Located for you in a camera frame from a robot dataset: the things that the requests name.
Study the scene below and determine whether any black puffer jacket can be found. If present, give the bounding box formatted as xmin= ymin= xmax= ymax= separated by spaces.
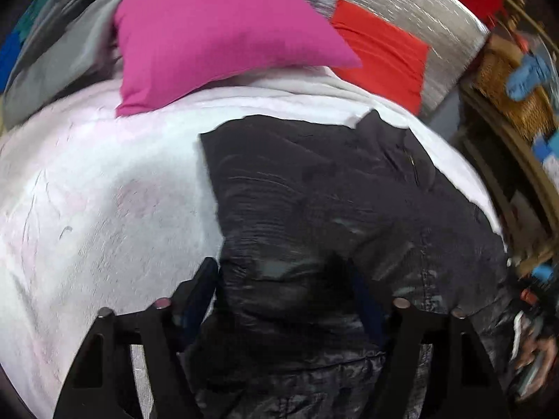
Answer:
xmin=187 ymin=112 xmax=511 ymax=418

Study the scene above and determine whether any pink white fleece blanket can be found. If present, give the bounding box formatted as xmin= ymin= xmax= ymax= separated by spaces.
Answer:
xmin=1 ymin=67 xmax=500 ymax=418

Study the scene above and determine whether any light blue cloth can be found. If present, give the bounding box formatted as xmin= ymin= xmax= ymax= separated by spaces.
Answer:
xmin=506 ymin=54 xmax=551 ymax=102

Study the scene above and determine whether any wicker basket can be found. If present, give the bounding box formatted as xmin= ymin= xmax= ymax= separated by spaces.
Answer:
xmin=474 ymin=35 xmax=558 ymax=143

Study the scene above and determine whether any red pillow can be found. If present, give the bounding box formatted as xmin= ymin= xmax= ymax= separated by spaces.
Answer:
xmin=331 ymin=0 xmax=430 ymax=116

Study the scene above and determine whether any grey garment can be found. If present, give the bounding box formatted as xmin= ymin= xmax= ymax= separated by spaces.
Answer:
xmin=3 ymin=0 xmax=122 ymax=130

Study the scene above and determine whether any blue garment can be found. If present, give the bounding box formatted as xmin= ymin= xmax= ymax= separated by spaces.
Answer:
xmin=0 ymin=31 xmax=22 ymax=93

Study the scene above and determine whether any magenta pillow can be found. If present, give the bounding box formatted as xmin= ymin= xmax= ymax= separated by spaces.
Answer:
xmin=114 ymin=0 xmax=361 ymax=116

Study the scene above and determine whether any teal garment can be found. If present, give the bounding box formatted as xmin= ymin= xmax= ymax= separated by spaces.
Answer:
xmin=14 ymin=0 xmax=48 ymax=44

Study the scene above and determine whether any silver foil insulation mat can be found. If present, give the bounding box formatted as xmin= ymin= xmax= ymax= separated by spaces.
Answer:
xmin=307 ymin=0 xmax=489 ymax=121

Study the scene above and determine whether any wooden shelf frame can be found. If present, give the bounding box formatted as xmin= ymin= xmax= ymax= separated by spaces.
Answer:
xmin=453 ymin=81 xmax=558 ymax=276

